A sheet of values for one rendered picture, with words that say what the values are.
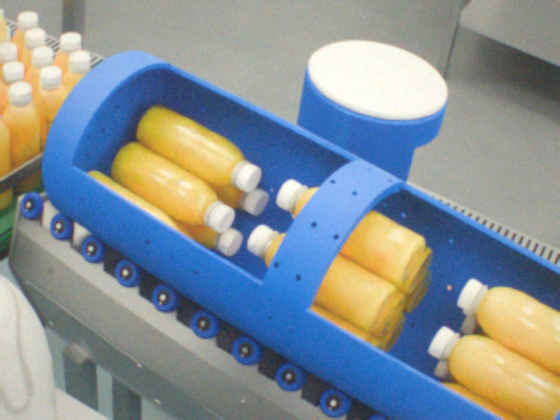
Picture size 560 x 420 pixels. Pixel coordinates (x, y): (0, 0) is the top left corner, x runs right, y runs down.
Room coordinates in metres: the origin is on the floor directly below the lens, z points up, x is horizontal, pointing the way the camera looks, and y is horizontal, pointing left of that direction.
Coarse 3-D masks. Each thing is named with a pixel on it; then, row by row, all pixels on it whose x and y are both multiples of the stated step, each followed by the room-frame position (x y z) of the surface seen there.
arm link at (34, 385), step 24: (0, 288) 0.55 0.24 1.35; (0, 312) 0.52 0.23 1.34; (24, 312) 0.54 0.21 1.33; (0, 336) 0.50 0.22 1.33; (24, 336) 0.52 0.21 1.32; (0, 360) 0.49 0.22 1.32; (24, 360) 0.51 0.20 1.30; (48, 360) 0.54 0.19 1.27; (0, 384) 0.48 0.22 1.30; (24, 384) 0.50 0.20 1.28; (48, 384) 0.52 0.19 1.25; (0, 408) 0.47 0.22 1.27; (24, 408) 0.49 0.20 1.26; (48, 408) 0.51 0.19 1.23
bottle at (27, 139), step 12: (12, 108) 1.21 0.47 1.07; (24, 108) 1.22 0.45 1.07; (36, 108) 1.24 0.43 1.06; (12, 120) 1.20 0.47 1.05; (24, 120) 1.21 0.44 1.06; (36, 120) 1.23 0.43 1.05; (12, 132) 1.20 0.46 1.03; (24, 132) 1.20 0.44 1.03; (36, 132) 1.22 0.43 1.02; (12, 144) 1.20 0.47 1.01; (24, 144) 1.20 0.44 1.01; (36, 144) 1.22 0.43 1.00; (12, 156) 1.20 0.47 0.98; (24, 156) 1.20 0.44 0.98; (12, 168) 1.20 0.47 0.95; (24, 180) 1.20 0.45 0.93; (36, 180) 1.22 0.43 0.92
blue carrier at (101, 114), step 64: (128, 64) 1.14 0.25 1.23; (64, 128) 1.04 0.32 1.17; (128, 128) 1.19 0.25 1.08; (256, 128) 1.17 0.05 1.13; (64, 192) 1.01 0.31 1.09; (320, 192) 0.92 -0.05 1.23; (384, 192) 0.94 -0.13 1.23; (128, 256) 0.96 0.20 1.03; (192, 256) 0.89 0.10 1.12; (256, 256) 1.07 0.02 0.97; (320, 256) 0.84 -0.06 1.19; (448, 256) 1.00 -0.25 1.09; (512, 256) 0.94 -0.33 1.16; (256, 320) 0.83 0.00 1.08; (320, 320) 0.80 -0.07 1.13; (448, 320) 0.96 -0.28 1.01; (384, 384) 0.74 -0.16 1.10
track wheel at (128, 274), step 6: (126, 258) 1.00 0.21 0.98; (120, 264) 1.00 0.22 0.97; (126, 264) 1.00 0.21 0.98; (132, 264) 0.99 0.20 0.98; (120, 270) 0.99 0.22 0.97; (126, 270) 0.99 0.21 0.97; (132, 270) 0.99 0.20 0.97; (138, 270) 0.99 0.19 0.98; (120, 276) 0.98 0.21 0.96; (126, 276) 0.98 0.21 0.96; (132, 276) 0.98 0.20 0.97; (138, 276) 0.98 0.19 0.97; (120, 282) 0.98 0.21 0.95; (126, 282) 0.98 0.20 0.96; (132, 282) 0.97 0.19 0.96; (138, 282) 0.98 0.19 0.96
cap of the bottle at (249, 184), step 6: (246, 168) 1.08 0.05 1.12; (252, 168) 1.08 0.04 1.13; (258, 168) 1.09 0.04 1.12; (240, 174) 1.07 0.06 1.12; (246, 174) 1.07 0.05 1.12; (252, 174) 1.07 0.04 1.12; (258, 174) 1.09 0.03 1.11; (240, 180) 1.07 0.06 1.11; (246, 180) 1.06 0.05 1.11; (252, 180) 1.08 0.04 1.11; (258, 180) 1.09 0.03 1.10; (240, 186) 1.07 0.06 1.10; (246, 186) 1.06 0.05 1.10; (252, 186) 1.08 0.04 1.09
